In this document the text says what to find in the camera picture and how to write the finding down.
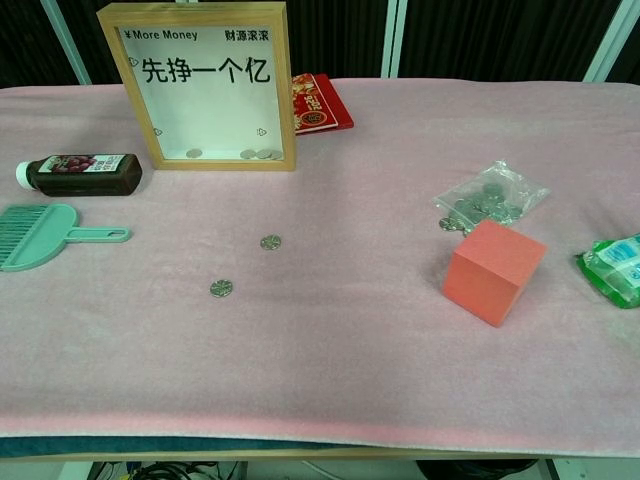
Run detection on salmon pink cube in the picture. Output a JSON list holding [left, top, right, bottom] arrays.
[[442, 219, 549, 329]]

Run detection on clear bag of coins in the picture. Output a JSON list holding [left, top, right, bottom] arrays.
[[432, 159, 552, 237]]

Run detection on teal plastic dustpan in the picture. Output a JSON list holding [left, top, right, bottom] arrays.
[[0, 203, 134, 273]]

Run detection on dark juice bottle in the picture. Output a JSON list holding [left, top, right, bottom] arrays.
[[14, 153, 144, 198]]

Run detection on pink table cloth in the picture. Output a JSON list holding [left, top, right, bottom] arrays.
[[0, 74, 640, 450]]

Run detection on green tissue pack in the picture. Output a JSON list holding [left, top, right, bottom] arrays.
[[574, 234, 640, 311]]

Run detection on grey aluminium partition post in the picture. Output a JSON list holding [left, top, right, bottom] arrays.
[[581, 0, 635, 85], [38, 0, 94, 86], [380, 0, 407, 79]]

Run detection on wooden frame coin box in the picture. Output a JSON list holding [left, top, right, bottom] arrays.
[[96, 1, 299, 173]]

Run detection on red desk calendar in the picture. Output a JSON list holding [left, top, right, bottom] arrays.
[[291, 73, 355, 137]]

